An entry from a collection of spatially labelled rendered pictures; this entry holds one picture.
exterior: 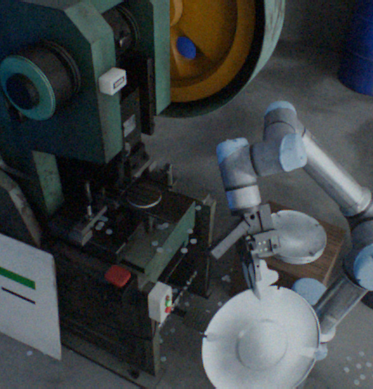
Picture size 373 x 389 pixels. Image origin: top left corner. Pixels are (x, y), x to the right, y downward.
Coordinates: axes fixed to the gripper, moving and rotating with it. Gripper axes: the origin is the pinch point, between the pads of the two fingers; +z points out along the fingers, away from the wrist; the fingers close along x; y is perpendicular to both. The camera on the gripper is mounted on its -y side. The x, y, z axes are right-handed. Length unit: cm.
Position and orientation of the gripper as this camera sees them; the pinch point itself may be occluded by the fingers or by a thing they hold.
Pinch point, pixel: (255, 295)
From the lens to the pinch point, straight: 108.7
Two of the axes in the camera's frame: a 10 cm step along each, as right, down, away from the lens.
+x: -2.4, 0.7, 9.7
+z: 2.2, 9.8, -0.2
